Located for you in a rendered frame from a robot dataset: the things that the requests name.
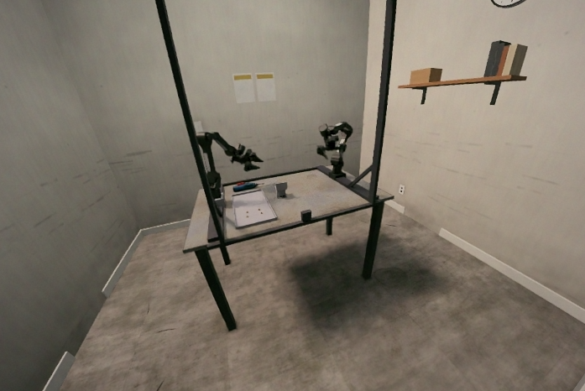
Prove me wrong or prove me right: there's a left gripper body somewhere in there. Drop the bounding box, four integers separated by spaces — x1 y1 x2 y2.
239 152 256 172

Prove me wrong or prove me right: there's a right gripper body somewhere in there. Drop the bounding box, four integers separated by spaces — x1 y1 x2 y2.
316 139 346 154

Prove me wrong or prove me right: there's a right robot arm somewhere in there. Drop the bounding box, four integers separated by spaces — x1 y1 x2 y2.
318 122 353 175

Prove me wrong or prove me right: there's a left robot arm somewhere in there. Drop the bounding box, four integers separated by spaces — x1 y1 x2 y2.
196 132 253 200

